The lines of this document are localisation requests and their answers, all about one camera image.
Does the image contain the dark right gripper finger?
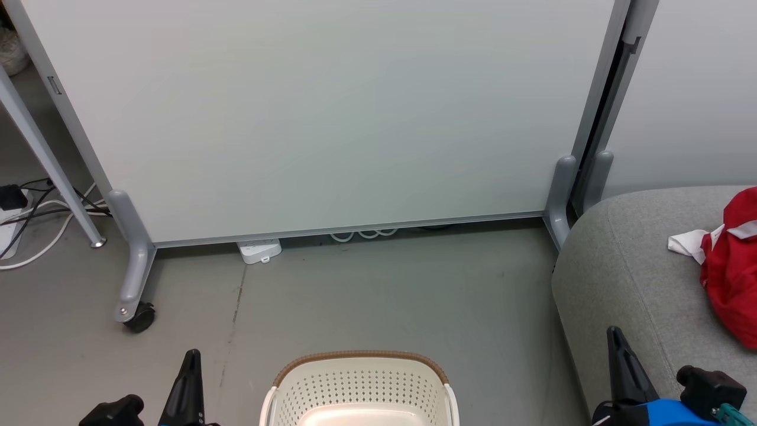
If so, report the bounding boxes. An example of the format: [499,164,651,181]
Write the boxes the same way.
[607,327,636,406]
[613,327,660,406]

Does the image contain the white woven bag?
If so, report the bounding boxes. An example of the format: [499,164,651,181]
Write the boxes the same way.
[0,27,30,76]

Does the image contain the black caster wheel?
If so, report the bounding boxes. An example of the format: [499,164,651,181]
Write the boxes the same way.
[124,302,156,333]

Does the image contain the white partition panel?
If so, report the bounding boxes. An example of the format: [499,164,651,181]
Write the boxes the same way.
[0,0,630,249]
[583,0,757,199]

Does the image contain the red white sports jersey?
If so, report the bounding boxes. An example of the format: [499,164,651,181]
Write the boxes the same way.
[668,188,757,350]

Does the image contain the black floor cable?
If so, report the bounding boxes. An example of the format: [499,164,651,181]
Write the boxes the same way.
[0,177,112,261]

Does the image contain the white power strip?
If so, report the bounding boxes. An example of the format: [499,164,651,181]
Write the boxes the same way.
[0,189,30,261]
[237,238,283,264]

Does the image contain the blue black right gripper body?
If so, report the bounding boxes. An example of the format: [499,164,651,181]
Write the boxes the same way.
[591,398,734,426]

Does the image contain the black power adapter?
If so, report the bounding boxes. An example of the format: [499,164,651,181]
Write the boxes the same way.
[0,185,28,212]

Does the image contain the black cable teal connector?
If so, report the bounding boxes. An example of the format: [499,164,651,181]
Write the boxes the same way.
[713,404,755,426]

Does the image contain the grey fabric sofa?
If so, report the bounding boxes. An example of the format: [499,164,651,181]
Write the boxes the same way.
[551,186,757,426]

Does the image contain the cream plastic laundry basket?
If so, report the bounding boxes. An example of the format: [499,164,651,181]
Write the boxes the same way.
[259,350,461,426]

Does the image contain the grey metal table leg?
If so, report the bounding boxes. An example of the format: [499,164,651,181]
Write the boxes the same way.
[0,64,107,248]

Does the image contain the white floor cable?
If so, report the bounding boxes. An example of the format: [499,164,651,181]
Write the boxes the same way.
[0,183,112,271]

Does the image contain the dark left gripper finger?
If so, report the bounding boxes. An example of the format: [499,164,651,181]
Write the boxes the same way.
[182,350,205,426]
[158,350,193,426]

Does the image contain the white looped cable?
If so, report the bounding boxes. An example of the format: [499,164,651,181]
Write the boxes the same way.
[330,228,400,242]

